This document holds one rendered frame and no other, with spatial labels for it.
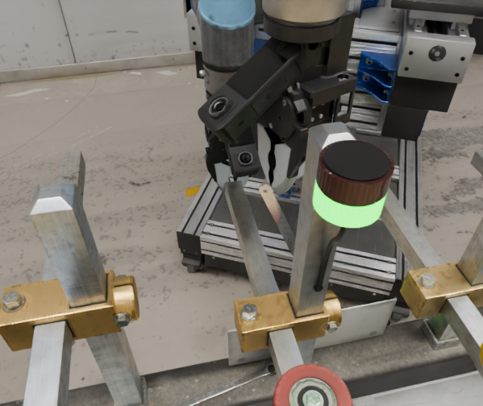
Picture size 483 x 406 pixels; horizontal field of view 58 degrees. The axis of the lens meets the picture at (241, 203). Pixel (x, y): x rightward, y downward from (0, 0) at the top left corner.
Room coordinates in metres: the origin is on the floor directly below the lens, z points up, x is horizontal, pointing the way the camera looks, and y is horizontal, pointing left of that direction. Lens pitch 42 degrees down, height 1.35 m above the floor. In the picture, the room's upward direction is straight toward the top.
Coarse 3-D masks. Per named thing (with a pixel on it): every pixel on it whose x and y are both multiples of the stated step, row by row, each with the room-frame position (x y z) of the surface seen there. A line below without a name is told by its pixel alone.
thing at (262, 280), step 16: (240, 192) 0.56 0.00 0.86; (240, 208) 0.52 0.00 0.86; (240, 224) 0.49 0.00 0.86; (240, 240) 0.46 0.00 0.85; (256, 240) 0.45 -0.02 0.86; (256, 256) 0.42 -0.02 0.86; (256, 272) 0.39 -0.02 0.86; (272, 272) 0.39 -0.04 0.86; (256, 288) 0.36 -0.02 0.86; (272, 288) 0.36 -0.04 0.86; (272, 336) 0.29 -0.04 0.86; (288, 336) 0.29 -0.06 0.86; (272, 352) 0.28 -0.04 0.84; (288, 352) 0.27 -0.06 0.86; (288, 368) 0.25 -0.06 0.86
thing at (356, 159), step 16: (336, 144) 0.30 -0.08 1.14; (352, 144) 0.30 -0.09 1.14; (368, 144) 0.30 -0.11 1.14; (336, 160) 0.28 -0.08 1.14; (352, 160) 0.28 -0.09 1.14; (368, 160) 0.28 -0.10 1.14; (384, 160) 0.28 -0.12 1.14; (352, 176) 0.26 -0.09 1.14; (368, 176) 0.26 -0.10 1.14; (336, 240) 0.29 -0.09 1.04; (320, 272) 0.31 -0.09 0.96; (320, 288) 0.31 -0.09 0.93
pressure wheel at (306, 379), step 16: (304, 368) 0.22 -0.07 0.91; (320, 368) 0.22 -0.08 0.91; (288, 384) 0.21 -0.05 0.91; (304, 384) 0.21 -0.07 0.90; (320, 384) 0.21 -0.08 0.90; (336, 384) 0.21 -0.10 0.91; (288, 400) 0.19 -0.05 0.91; (304, 400) 0.19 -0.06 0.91; (320, 400) 0.19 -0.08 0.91; (336, 400) 0.19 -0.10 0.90
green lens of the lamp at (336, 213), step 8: (320, 192) 0.27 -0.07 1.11; (320, 200) 0.27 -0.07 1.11; (328, 200) 0.26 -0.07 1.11; (384, 200) 0.27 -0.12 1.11; (320, 208) 0.27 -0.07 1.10; (328, 208) 0.26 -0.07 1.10; (336, 208) 0.26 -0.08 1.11; (344, 208) 0.26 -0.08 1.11; (352, 208) 0.25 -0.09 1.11; (360, 208) 0.25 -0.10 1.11; (368, 208) 0.25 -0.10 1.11; (376, 208) 0.26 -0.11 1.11; (328, 216) 0.26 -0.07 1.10; (336, 216) 0.26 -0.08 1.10; (344, 216) 0.25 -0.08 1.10; (352, 216) 0.25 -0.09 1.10; (360, 216) 0.25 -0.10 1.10; (368, 216) 0.26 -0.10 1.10; (376, 216) 0.26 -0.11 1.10; (336, 224) 0.26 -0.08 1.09; (344, 224) 0.25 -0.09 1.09; (352, 224) 0.25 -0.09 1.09; (360, 224) 0.25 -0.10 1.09; (368, 224) 0.26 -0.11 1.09
